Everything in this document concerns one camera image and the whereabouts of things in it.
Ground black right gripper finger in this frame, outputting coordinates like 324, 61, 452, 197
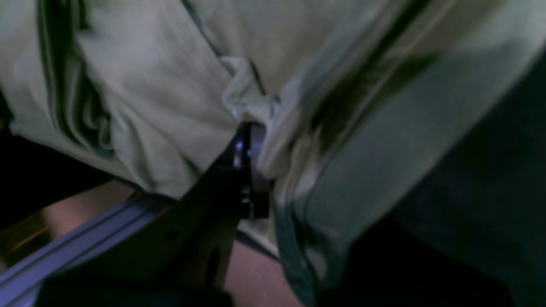
36, 123, 269, 307

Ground olive green T-shirt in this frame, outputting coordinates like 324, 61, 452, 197
1, 0, 545, 307

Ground black table cloth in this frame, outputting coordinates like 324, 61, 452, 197
1, 38, 545, 307

